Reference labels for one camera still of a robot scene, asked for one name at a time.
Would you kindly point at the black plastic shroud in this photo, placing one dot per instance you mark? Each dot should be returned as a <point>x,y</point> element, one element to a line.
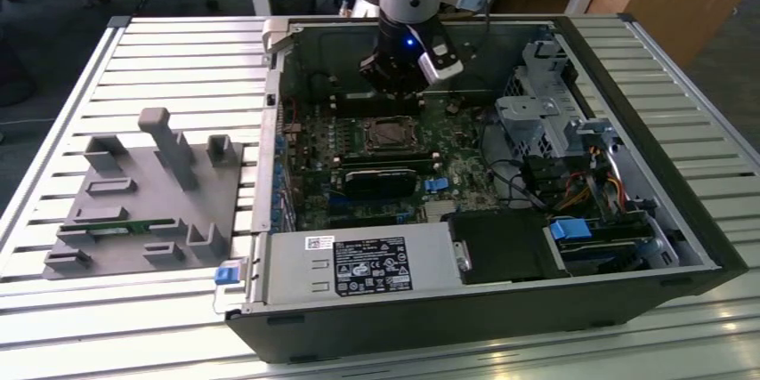
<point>504,246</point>

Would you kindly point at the silver power supply unit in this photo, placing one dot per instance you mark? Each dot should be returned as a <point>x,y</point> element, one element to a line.
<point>290,264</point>

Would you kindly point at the grey metal drive cage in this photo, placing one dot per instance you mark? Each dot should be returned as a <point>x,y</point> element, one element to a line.
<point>528,126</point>

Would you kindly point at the blue disk carrier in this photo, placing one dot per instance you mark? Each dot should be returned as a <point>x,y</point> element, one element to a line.
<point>569,229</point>

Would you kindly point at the silver chipset heat sink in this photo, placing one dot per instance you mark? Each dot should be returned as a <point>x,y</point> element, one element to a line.
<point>440,209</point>

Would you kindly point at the green motherboard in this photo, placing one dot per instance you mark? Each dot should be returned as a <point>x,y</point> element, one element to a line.
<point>462,166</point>

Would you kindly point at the metal disk bay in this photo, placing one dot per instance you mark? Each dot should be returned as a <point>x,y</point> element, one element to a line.
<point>610,248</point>

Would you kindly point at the CPU socket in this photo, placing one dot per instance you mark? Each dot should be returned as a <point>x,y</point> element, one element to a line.
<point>368,142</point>

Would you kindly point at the silver topped CPU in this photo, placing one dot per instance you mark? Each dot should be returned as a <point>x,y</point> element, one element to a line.
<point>392,133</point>

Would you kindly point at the black open PC case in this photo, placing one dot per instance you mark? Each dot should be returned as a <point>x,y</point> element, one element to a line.
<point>414,331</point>

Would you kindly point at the black graphics card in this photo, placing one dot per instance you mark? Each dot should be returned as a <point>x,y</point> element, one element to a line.
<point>380,182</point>

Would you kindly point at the blue case latch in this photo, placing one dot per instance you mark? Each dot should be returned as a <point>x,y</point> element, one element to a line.
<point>226,275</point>

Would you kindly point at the black expansion slot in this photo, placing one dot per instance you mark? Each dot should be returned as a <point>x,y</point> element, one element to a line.
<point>368,221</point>

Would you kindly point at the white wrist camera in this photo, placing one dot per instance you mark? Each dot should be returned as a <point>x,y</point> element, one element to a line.
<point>441,64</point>

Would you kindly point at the grey parts rack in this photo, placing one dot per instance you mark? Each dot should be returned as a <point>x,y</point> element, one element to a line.
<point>148,202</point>

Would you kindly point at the green RAM stick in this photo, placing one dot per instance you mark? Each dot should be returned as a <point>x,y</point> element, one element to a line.
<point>136,225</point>

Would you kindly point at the blue motherboard connector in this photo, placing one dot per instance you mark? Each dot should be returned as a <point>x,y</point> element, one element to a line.
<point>436,184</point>

